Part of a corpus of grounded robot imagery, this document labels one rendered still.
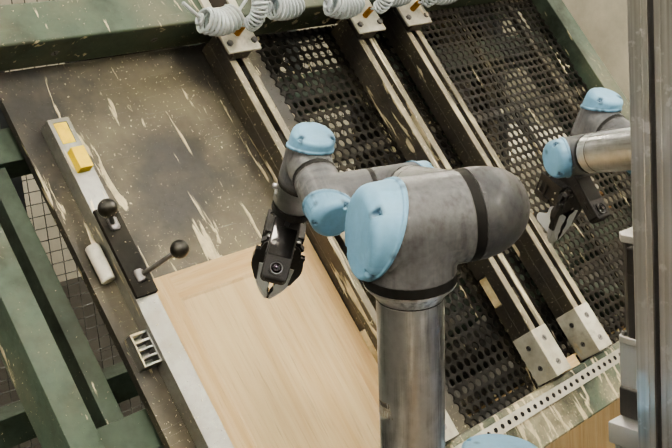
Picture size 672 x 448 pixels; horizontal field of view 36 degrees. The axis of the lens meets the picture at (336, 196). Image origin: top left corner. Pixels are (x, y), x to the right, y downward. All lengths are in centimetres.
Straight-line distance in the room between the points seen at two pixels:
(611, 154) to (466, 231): 69
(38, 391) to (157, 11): 93
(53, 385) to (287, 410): 50
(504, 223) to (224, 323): 102
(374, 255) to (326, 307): 110
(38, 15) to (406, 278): 126
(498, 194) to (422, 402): 28
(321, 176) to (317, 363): 70
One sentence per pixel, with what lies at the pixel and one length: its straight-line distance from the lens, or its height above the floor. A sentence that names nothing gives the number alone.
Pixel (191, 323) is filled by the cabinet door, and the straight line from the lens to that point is 210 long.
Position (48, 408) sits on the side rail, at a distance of 190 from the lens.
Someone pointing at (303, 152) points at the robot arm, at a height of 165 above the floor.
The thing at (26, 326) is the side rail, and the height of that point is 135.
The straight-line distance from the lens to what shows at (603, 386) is 271.
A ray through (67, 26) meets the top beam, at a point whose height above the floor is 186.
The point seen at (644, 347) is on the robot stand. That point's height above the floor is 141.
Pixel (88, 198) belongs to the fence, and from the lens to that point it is 211.
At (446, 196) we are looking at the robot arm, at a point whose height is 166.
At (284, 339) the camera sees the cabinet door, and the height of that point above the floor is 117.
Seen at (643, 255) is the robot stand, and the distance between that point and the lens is 138.
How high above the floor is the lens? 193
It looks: 13 degrees down
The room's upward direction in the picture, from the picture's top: 5 degrees counter-clockwise
